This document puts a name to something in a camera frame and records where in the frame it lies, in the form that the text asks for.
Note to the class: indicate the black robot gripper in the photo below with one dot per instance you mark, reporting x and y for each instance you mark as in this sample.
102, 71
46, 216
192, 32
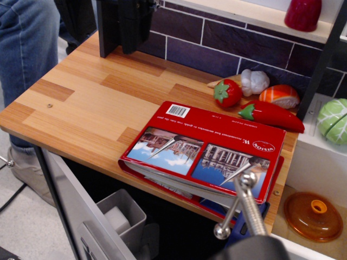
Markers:
135, 19

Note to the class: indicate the red hardcover book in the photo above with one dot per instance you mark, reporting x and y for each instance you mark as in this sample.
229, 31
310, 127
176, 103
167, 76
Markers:
197, 154

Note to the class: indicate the person leg in jeans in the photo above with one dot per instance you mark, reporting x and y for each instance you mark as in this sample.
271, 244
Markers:
29, 33

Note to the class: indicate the red toy tomato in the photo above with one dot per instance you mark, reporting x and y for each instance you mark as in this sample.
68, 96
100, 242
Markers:
227, 93

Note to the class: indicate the white toy garlic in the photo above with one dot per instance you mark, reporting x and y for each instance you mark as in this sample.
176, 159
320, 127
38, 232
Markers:
254, 82

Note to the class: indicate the red toy chili pepper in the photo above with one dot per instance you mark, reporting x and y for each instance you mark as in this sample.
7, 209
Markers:
269, 114

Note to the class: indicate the red cup on shelf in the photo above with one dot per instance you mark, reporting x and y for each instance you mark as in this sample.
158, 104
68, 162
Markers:
303, 15

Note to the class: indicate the orange salmon sushi toy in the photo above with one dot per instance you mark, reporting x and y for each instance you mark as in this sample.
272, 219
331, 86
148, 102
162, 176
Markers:
282, 95

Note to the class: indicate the grey shoe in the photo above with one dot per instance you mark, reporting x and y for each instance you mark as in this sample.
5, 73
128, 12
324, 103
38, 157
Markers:
28, 170

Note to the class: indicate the grey plastic bin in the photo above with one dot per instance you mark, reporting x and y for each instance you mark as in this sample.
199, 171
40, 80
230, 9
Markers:
125, 216

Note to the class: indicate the green toy cabbage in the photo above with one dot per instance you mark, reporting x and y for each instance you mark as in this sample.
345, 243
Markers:
331, 121

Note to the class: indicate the silver cabinet door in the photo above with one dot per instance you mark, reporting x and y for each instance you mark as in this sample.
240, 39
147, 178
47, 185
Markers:
92, 234

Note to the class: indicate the metal clamp with blue jaw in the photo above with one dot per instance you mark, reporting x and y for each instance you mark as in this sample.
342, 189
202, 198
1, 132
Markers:
250, 210

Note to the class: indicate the orange transparent pot lid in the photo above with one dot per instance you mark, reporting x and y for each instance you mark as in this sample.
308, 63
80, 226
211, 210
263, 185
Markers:
313, 217

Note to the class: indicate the black shelf post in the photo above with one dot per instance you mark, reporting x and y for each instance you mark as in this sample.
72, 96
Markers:
328, 51

